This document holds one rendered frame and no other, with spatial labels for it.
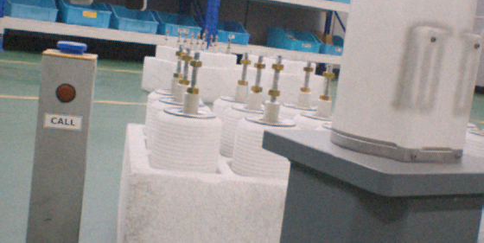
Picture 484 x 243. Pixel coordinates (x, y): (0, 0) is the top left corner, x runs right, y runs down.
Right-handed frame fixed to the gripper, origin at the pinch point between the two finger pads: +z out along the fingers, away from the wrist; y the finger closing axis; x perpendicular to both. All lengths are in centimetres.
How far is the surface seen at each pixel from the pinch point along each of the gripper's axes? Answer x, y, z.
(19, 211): -43, -38, 38
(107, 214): -31, -48, 39
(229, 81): -93, -250, 30
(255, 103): -0.3, -42.7, 13.6
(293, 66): -72, -290, 21
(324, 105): 10, -49, 14
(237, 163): 2.5, -29.7, 21.0
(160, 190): -3.7, -18.6, 23.5
